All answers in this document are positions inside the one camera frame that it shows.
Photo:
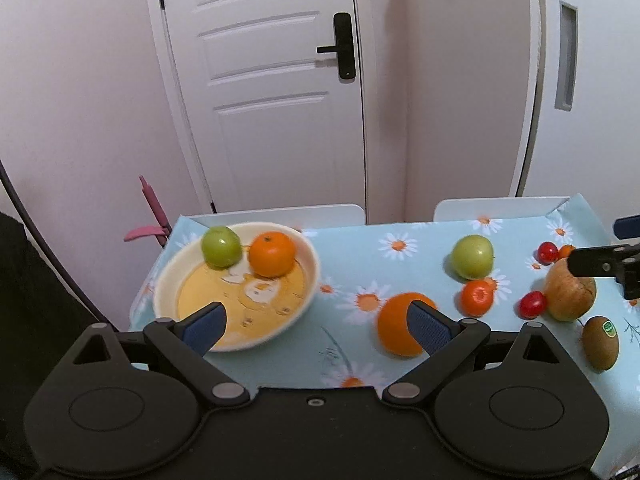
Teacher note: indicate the red cherry tomato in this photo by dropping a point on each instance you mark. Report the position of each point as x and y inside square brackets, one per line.
[532, 305]
[548, 252]

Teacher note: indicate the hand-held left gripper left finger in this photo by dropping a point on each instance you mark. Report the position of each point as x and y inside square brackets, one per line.
[206, 329]

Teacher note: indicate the white sliding door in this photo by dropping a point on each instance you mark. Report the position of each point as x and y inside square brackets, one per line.
[600, 150]

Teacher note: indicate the pink folding chair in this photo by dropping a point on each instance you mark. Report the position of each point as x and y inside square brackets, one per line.
[154, 205]

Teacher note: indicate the small green apple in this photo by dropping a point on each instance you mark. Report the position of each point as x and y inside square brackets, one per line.
[220, 247]

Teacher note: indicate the orange-red tomato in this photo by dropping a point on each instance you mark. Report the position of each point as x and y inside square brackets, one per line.
[476, 298]

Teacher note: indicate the white chair back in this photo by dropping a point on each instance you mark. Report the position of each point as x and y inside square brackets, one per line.
[500, 208]

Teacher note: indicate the brown kiwi with green sticker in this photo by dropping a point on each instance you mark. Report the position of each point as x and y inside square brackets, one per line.
[601, 347]

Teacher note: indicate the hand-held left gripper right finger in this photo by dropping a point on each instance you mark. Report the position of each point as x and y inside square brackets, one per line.
[424, 329]

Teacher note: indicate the small orange cherry tomato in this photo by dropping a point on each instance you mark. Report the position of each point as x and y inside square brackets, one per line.
[566, 251]

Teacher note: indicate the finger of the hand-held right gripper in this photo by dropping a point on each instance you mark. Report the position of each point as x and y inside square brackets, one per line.
[597, 261]
[628, 227]

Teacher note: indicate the person's dark clothing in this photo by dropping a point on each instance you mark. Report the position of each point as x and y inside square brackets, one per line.
[30, 335]

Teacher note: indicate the tan round pear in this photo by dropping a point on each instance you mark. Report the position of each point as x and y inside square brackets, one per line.
[567, 295]

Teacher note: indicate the large green apple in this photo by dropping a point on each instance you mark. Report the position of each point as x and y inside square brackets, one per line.
[471, 257]

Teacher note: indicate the large orange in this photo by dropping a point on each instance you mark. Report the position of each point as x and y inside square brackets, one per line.
[395, 325]

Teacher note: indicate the cream bowl with yellow inside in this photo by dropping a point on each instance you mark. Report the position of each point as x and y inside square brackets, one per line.
[170, 285]

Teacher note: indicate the white panelled door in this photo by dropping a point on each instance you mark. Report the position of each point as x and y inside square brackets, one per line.
[260, 135]

